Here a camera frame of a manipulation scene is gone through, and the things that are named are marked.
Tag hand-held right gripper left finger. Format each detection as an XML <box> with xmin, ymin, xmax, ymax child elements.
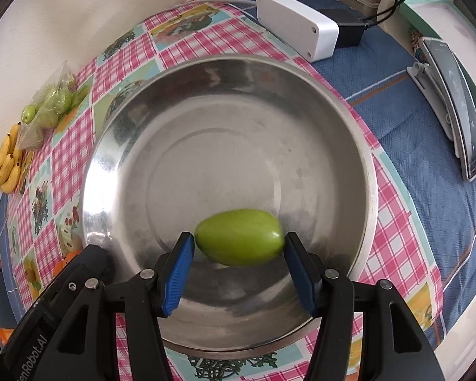
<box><xmin>43</xmin><ymin>232</ymin><xmax>195</xmax><ymax>381</ymax></box>

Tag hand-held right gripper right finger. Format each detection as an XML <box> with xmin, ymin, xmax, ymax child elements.
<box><xmin>283</xmin><ymin>232</ymin><xmax>447</xmax><ymax>381</ymax></box>

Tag large green jujube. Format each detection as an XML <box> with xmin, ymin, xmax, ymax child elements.
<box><xmin>194</xmin><ymin>208</ymin><xmax>285</xmax><ymax>267</ymax></box>

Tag round steel plate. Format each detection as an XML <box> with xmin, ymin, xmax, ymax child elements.
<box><xmin>81</xmin><ymin>56</ymin><xmax>379</xmax><ymax>358</ymax></box>

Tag pink plaid printed tablecloth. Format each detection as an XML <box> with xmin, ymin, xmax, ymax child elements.
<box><xmin>6</xmin><ymin>0</ymin><xmax>447</xmax><ymax>381</ymax></box>

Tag yellow banana bunch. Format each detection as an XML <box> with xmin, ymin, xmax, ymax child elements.
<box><xmin>0</xmin><ymin>123</ymin><xmax>23</xmax><ymax>194</ymax></box>

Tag clear plastic jujube tray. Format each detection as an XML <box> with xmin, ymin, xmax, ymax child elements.
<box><xmin>18</xmin><ymin>61</ymin><xmax>92</xmax><ymax>152</ymax></box>

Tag pile of small green jujubes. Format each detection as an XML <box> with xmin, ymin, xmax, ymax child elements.
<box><xmin>21</xmin><ymin>85</ymin><xmax>90</xmax><ymax>130</ymax></box>

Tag white phone stand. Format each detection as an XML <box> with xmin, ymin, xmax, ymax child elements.
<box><xmin>407</xmin><ymin>61</ymin><xmax>466</xmax><ymax>157</ymax></box>

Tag smartphone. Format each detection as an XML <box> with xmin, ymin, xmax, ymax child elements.
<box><xmin>422</xmin><ymin>37</ymin><xmax>476</xmax><ymax>181</ymax></box>

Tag black power adapter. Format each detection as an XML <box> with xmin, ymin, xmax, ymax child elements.
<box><xmin>319</xmin><ymin>8</ymin><xmax>369</xmax><ymax>49</ymax></box>

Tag white plastic box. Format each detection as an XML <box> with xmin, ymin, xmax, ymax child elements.
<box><xmin>256</xmin><ymin>0</ymin><xmax>340</xmax><ymax>63</ymax></box>

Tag teal edged white box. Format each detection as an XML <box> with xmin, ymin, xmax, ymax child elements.
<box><xmin>399</xmin><ymin>0</ymin><xmax>476</xmax><ymax>159</ymax></box>

